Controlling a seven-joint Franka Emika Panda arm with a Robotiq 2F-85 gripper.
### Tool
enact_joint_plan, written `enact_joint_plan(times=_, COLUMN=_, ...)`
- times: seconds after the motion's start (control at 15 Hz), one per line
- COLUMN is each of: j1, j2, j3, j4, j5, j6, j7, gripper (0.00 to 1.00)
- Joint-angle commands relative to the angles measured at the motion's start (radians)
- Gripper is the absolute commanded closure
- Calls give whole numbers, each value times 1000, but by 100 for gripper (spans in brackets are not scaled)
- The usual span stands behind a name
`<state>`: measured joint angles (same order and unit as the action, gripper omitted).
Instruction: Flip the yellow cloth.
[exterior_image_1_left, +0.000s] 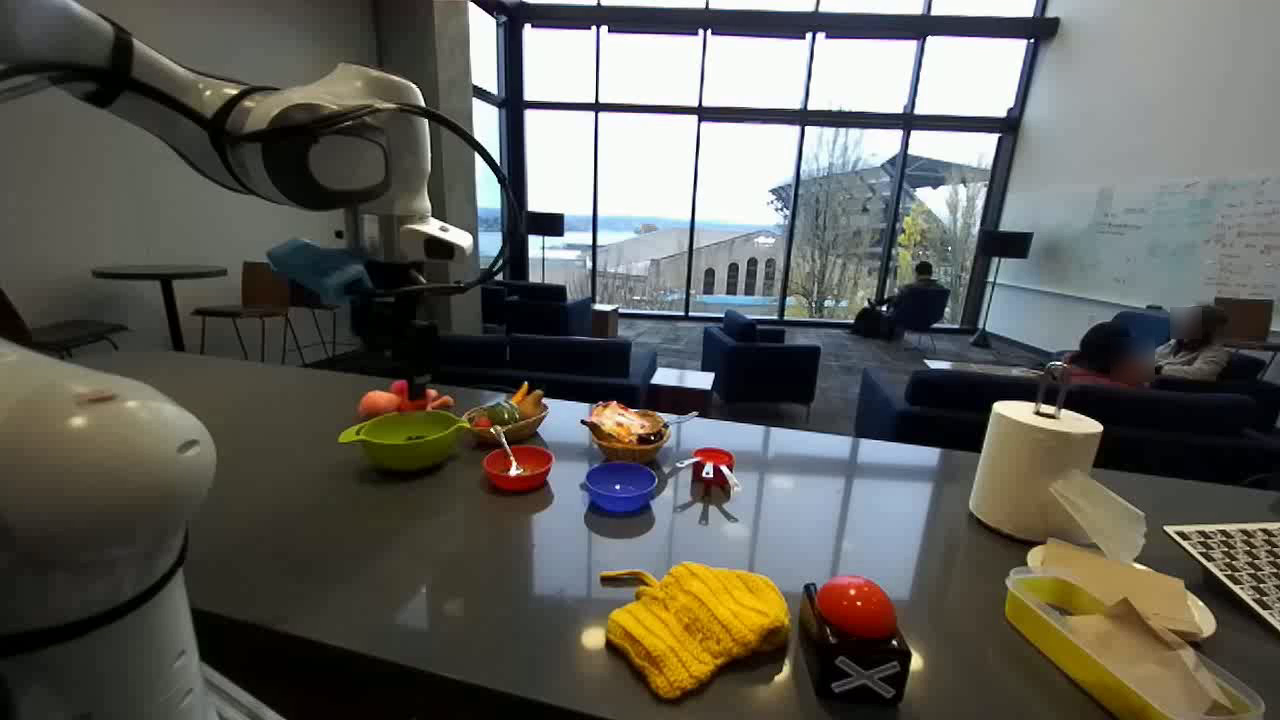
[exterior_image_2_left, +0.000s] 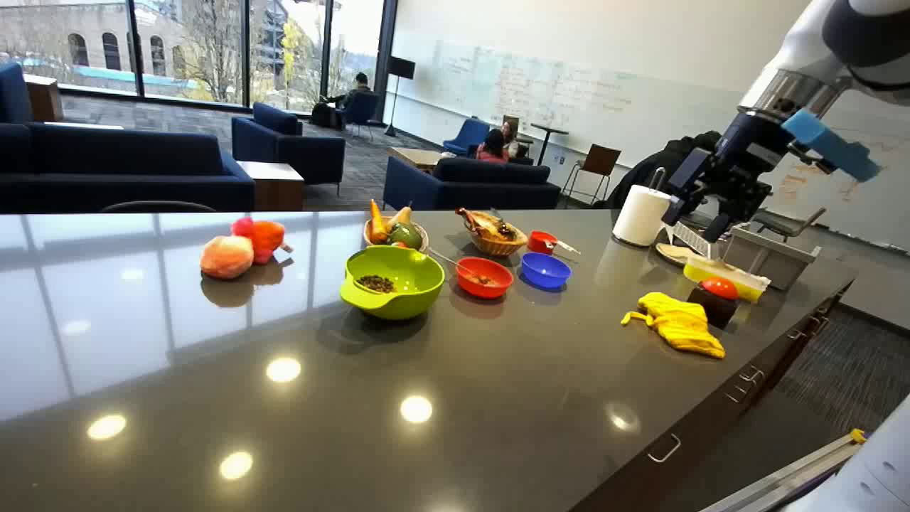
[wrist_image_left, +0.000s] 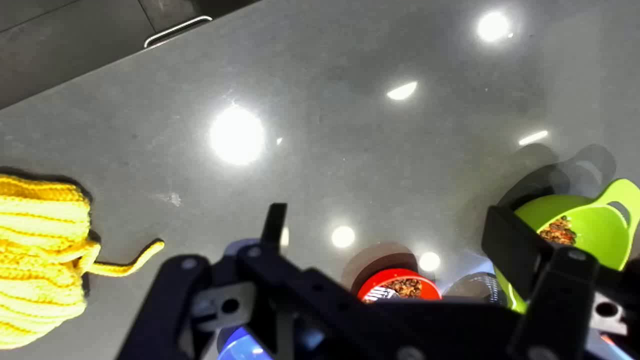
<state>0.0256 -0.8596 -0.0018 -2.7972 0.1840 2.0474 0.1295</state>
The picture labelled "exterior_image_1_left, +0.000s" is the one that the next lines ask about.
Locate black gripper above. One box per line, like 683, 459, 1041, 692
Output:
348, 254, 449, 399

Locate yellow knitted cloth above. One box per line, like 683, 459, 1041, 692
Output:
594, 561, 797, 706

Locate red toy fruit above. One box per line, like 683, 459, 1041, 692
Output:
390, 378, 458, 417

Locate green bowl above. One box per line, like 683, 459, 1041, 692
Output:
336, 410, 471, 476

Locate bowl of toy fruit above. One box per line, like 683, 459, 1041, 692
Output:
462, 381, 550, 450

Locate long dark blue sofa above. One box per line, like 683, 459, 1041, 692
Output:
432, 331, 640, 404

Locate white spoon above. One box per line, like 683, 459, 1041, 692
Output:
486, 424, 526, 482

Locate dark blue window armchair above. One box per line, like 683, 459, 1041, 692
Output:
477, 278, 594, 342

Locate blue lounge chair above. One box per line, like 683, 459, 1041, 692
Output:
1112, 304, 1178, 361
263, 238, 375, 364

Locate red bowl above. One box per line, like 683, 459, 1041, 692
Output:
479, 441, 555, 499

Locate brown wooden chair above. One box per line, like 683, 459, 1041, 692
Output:
193, 258, 300, 364

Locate wicker basket with bread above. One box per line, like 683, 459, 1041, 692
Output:
580, 397, 670, 467

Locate blue bowl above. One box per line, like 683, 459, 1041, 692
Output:
580, 459, 669, 519

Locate wooden side table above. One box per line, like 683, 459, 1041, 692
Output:
648, 364, 721, 417

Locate dark round table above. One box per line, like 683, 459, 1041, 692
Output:
86, 262, 233, 357

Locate red measuring cups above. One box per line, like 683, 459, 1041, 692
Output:
662, 446, 738, 507

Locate dark low chair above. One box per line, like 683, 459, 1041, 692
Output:
0, 286, 131, 361

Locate person seated by window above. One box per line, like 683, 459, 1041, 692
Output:
853, 258, 953, 342

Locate red button black box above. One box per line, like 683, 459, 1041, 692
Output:
797, 573, 917, 707

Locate short dark blue sofa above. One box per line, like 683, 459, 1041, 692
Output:
853, 361, 1280, 487

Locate white paper towel roll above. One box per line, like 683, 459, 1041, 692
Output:
963, 378, 1109, 543

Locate person in red top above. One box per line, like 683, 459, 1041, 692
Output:
1059, 320, 1140, 393

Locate yellow plastic tray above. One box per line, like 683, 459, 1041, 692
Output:
1001, 563, 1267, 720

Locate clear plastic lid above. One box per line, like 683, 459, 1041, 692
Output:
1043, 467, 1151, 563

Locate person with short dark hair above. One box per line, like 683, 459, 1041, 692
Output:
1143, 301, 1237, 388

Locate grey perforated tray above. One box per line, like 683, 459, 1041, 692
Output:
1158, 516, 1280, 632

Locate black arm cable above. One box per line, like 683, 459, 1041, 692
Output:
378, 102, 518, 301

